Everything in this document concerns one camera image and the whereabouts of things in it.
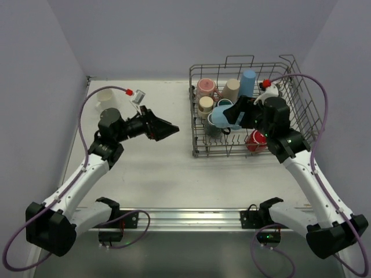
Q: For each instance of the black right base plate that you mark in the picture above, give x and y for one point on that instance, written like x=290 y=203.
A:
x=254 y=217

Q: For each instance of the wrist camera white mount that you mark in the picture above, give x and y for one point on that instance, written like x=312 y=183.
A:
x=269 y=89
x=137 y=98

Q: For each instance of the black left controller box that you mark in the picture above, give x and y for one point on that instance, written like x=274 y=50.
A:
x=108 y=238

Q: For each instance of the grey wire dish rack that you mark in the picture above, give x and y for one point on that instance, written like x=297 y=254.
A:
x=304 y=116

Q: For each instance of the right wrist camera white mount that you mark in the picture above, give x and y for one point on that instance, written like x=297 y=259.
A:
x=269 y=89

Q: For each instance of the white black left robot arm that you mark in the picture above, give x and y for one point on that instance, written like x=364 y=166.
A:
x=55 y=224

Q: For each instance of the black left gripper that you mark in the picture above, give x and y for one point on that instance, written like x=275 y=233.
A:
x=148 y=124

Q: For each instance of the red mug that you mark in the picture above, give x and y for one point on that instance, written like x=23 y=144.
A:
x=256 y=142

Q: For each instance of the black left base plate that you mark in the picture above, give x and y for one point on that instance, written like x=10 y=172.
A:
x=128 y=222

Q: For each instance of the pink patterned mug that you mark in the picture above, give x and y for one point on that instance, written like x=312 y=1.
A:
x=207 y=87

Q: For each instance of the black right controller box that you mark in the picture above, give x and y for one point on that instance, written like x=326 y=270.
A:
x=270 y=239

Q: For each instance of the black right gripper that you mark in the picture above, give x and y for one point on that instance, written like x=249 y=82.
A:
x=252 y=114

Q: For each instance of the grey mug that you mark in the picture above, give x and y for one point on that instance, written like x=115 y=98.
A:
x=212 y=131

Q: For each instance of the aluminium mounting rail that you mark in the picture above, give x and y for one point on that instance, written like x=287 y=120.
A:
x=192 y=219

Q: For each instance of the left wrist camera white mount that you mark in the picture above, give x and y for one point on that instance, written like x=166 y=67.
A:
x=137 y=98

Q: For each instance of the blue tall tumbler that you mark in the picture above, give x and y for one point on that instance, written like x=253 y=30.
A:
x=247 y=83

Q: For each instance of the beige tall cup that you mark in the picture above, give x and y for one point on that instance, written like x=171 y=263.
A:
x=231 y=90

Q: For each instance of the cream small cup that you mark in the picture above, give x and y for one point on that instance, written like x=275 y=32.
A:
x=205 y=106

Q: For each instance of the dark teal mug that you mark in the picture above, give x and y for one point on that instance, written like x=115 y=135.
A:
x=224 y=101

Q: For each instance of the light blue mug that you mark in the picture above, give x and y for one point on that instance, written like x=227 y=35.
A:
x=220 y=121

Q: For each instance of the black controller box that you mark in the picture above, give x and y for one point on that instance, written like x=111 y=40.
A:
x=270 y=239
x=108 y=238

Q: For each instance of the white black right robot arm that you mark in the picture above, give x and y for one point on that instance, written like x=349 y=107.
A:
x=334 y=226

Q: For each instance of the white mug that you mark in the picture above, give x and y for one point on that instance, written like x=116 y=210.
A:
x=106 y=99

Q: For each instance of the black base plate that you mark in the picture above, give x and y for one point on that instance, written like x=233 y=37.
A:
x=128 y=222
x=254 y=217

